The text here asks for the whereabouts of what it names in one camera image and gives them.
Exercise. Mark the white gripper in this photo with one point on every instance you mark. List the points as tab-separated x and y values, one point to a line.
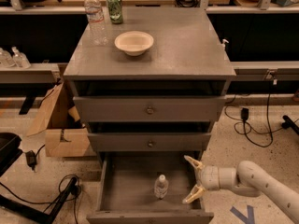
210	177

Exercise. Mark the small clear plastic bottle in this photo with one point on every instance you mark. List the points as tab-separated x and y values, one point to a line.
161	187

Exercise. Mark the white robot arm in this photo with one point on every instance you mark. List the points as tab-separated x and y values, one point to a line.
246	179

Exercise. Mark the grey open bottom drawer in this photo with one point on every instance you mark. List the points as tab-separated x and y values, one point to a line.
126	194

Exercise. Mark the grey wooden drawer cabinet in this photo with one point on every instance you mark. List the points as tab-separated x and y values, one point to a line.
186	60

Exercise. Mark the grey middle drawer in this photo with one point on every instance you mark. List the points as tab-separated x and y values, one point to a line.
149	141

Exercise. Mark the grey top drawer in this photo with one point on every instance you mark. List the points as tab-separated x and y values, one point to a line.
92	109

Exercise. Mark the white pump dispenser bottle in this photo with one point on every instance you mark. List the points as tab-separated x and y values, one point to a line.
224	44

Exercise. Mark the tall clear water bottle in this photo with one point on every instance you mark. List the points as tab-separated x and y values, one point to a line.
96	20

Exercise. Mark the clear sanitizer bottle right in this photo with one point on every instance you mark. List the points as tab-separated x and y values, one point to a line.
20	59

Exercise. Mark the clear sanitizer bottle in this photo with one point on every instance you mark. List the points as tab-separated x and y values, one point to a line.
20	59
6	59

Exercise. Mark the clear sanitizer bottle left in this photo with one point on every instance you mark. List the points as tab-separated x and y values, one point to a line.
6	59

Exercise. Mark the black power adapter right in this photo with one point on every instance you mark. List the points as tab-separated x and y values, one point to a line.
244	114

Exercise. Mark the black power adapter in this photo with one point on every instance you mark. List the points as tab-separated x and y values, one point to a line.
244	114
31	159

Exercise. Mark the brown cardboard box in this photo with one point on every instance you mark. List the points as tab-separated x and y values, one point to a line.
58	118

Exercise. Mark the white paper bowl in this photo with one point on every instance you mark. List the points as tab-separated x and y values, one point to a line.
134	43

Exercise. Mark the black metal stand base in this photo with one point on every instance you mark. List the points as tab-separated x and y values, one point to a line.
43	212

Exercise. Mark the black power adapter left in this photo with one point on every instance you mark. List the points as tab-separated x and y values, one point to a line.
31	159

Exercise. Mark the black bin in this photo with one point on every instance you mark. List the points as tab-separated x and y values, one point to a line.
9	150

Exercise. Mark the green soda can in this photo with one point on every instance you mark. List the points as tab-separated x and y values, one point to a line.
115	11

